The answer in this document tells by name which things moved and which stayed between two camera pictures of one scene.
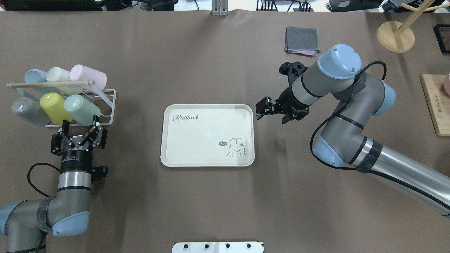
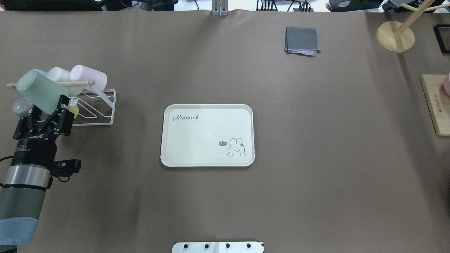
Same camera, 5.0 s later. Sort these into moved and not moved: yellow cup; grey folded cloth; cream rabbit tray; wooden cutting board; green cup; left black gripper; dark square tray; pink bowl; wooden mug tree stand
Moved: left black gripper; green cup; yellow cup
Not moved: grey folded cloth; dark square tray; wooden cutting board; wooden mug tree stand; pink bowl; cream rabbit tray
